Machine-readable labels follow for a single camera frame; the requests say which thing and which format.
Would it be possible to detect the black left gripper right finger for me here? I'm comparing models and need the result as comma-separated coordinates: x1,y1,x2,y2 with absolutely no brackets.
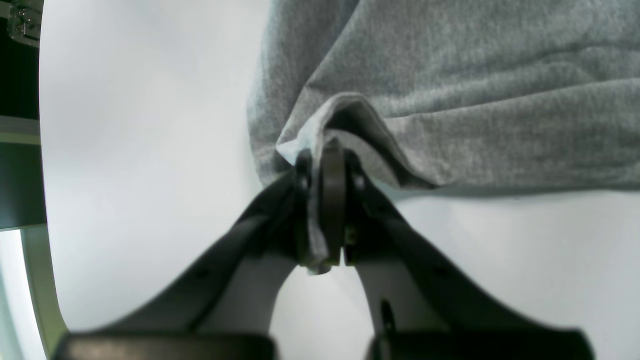
344,150,595,360

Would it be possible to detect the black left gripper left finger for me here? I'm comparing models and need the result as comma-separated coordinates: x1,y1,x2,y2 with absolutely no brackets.
54,150,321,360

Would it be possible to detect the grey T-shirt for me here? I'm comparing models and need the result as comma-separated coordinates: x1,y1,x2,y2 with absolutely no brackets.
247,0,639,270

